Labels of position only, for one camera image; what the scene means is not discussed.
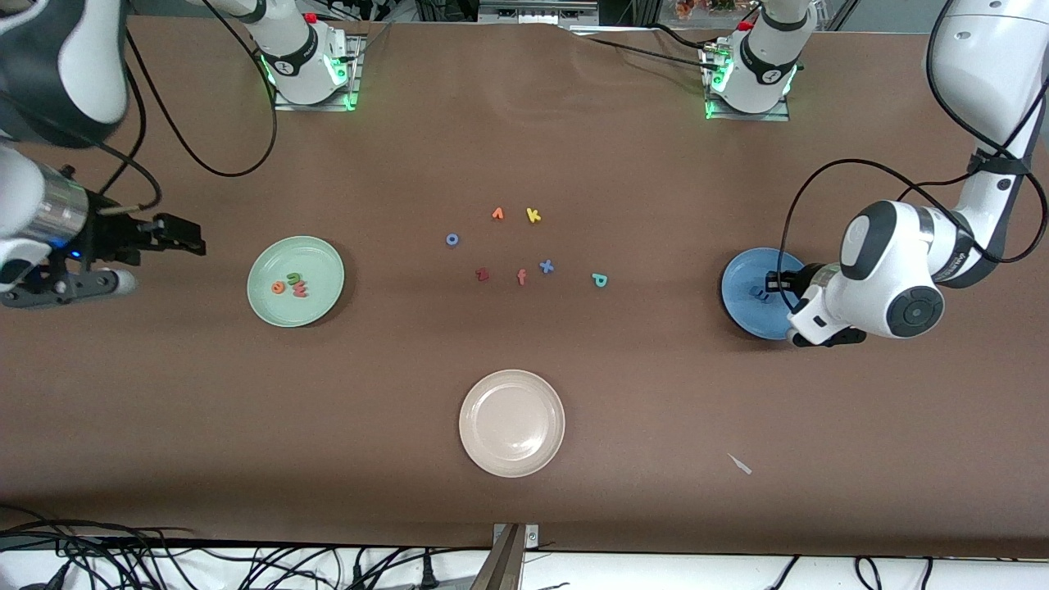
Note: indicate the green plate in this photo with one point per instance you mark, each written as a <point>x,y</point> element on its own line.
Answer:
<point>315,313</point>

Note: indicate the small white paper scrap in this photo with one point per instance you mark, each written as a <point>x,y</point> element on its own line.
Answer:
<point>742,465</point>

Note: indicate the silver bracket plate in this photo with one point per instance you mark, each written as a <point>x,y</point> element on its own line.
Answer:
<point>531,537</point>

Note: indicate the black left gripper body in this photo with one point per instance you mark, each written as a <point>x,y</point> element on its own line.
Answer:
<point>798,283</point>

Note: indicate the orange decorative clutter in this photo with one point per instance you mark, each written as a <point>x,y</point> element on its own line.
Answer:
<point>705,8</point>

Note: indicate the blue plate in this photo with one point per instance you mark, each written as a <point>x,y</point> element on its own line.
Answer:
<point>742,305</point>

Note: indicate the brown table cover sheet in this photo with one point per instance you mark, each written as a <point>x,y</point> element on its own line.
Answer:
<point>164,410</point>

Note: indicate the blue letter m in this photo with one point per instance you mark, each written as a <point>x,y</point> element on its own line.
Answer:
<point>758,293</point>

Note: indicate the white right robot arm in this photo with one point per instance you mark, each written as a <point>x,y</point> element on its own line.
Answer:
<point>295,49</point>

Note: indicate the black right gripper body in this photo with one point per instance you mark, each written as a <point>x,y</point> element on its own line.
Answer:
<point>111,235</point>

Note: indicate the beige plate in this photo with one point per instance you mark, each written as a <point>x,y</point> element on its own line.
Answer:
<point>512,424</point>

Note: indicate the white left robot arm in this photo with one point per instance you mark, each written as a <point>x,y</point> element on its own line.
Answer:
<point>983,65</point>

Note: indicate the grey metal post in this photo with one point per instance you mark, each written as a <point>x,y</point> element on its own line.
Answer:
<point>501,565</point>

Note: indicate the aluminium frame profile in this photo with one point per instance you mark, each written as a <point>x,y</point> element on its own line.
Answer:
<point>537,11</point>

